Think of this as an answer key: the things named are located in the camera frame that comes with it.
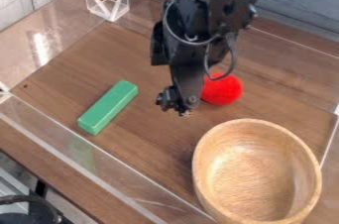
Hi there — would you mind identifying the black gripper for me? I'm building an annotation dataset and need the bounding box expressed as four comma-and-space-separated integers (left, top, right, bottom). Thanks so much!
149, 0, 239, 116

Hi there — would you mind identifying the green rectangular block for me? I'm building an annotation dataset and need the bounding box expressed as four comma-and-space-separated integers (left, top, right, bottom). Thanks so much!
77, 80, 139, 135

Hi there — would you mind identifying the brown wooden bowl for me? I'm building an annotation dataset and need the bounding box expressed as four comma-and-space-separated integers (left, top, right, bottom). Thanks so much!
192, 119, 322, 224

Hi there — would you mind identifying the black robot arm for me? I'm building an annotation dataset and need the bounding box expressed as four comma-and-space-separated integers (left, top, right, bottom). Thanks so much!
151, 0, 256, 116

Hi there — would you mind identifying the red plush strawberry toy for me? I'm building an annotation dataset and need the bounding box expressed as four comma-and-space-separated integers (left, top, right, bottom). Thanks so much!
201, 74, 243, 105

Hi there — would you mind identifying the clear acrylic corner bracket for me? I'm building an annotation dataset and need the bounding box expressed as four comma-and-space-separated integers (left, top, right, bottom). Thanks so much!
84, 0, 129, 22

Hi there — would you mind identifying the clear acrylic front wall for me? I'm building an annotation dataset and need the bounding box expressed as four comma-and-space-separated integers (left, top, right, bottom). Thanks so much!
0, 92, 216, 224

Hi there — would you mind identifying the black cable at corner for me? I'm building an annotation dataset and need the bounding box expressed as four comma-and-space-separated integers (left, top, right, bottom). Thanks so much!
0, 193, 64, 224

